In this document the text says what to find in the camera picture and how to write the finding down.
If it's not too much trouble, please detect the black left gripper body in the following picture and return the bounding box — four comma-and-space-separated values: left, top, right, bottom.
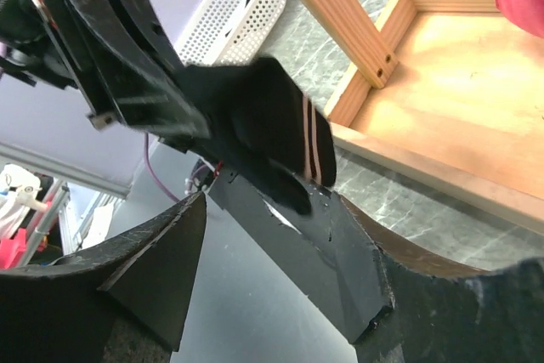
1, 0, 106, 91

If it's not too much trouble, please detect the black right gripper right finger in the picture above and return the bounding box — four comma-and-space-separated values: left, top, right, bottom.
331, 195, 543, 362

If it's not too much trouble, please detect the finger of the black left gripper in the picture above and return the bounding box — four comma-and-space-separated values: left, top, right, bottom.
42, 0, 211, 139

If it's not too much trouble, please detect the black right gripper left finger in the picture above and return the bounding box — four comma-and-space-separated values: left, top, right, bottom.
1, 193, 207, 362

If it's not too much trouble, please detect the black sock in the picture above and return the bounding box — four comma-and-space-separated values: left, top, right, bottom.
175, 56, 337, 216

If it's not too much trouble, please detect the white perforated plastic basket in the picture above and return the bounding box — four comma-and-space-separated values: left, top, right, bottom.
174, 0, 286, 65

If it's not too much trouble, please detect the wooden clothes rack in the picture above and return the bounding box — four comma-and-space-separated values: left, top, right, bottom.
301, 0, 543, 233

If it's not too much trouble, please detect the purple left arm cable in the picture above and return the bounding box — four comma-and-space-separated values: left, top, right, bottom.
143, 131, 213, 202

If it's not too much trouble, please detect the aluminium frame rail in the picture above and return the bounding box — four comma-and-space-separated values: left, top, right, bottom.
1, 143, 130, 198

